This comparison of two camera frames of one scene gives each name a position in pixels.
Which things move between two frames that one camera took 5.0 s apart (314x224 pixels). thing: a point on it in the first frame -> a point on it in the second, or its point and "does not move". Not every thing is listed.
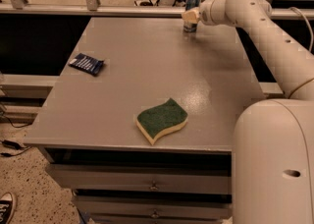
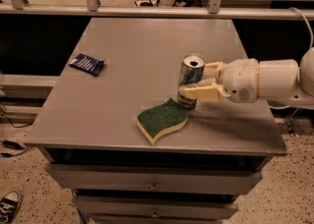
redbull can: [192, 2] -> [191, 72]
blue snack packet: [87, 64] does not move
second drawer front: [156, 206] does not move
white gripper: [205, 14] -> [239, 80]
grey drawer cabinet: [139, 122] does not move
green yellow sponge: [160, 120] does not move
